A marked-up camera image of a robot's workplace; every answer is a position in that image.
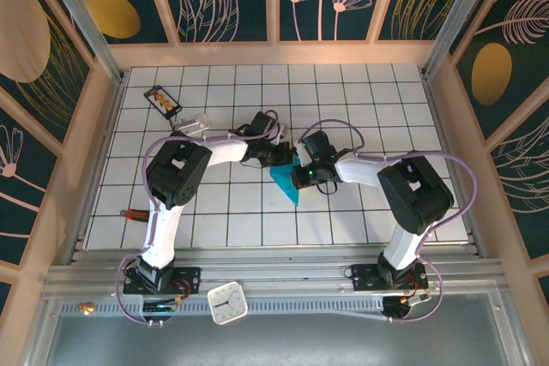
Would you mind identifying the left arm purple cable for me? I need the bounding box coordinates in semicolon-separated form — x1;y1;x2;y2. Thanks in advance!
115;108;280;325

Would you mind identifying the black battery with orange label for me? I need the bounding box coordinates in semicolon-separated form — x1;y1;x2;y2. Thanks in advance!
143;85;183;121

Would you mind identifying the blue cloth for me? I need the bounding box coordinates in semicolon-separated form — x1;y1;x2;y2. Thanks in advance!
268;158;304;207

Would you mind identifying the white square clock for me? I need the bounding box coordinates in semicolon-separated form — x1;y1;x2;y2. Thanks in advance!
207;281;250;326

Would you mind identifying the black electronics board with wires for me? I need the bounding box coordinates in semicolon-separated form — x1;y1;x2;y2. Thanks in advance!
380;292;432;323
141;296;190;327

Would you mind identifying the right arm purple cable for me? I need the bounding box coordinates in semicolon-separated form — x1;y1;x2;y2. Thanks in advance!
298;119;480;325

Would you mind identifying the aluminium corner post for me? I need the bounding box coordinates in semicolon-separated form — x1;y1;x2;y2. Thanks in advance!
421;0;505;81
33;0;128;84

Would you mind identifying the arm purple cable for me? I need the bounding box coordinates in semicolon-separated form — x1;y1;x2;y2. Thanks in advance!
115;108;280;325
298;119;480;325

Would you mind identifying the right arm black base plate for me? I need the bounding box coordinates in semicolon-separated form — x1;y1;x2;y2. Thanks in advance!
350;262;429;292

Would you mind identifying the grey metal panel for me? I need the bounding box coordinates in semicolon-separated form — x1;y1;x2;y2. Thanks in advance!
25;292;533;366

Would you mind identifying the clear plastic box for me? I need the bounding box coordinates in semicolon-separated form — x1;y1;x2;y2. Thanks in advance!
175;112;212;137

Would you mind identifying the slotted grey cable duct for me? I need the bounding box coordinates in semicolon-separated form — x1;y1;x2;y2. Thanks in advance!
59;299;387;318

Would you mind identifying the aluminium side rail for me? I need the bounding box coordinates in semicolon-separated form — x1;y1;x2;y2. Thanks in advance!
67;76;128;265
422;74;488;258

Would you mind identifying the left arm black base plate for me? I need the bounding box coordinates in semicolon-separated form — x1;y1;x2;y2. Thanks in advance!
123;266;202;297

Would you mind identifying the aluminium mounting rail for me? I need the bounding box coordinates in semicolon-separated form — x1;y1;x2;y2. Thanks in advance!
45;245;505;298

